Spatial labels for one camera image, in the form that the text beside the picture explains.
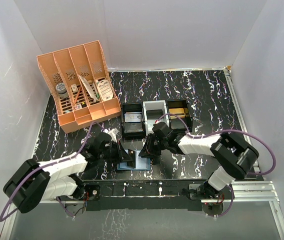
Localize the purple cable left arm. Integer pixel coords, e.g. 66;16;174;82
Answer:
0;121;112;222

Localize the black tray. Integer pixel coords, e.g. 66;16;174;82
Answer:
121;102;146;141
167;99;193;133

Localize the blue leather card holder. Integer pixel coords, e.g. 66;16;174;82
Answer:
117;149;150;171

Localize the gold box in tray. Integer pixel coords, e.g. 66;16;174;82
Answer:
169;107;190;118

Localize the orange pencil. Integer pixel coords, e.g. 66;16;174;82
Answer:
74;86;82;105

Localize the white paper packet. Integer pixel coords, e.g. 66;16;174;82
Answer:
78;75;97;103

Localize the black tray left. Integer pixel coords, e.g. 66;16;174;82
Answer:
121;102;146;141

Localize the white labelled blister pack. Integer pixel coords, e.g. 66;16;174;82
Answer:
97;79;114;101

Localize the orange plastic file organizer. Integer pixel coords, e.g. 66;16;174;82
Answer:
37;40;121;134

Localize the small white eraser box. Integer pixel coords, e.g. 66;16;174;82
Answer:
71;84;78;93

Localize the black credit card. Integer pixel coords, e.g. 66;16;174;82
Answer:
146;109;164;120
127;149;136;168

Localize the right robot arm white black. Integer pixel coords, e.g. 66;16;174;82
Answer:
139;122;259;198

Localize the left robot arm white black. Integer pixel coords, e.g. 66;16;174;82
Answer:
3;128;135;213

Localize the black tray right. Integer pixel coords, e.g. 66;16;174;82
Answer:
167;99;193;133

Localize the silver card in tray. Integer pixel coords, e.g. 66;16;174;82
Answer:
124;112;142;123

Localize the white plastic bin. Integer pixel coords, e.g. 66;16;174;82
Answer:
142;100;168;137

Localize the roll of tape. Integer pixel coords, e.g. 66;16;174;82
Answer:
56;82;69;99

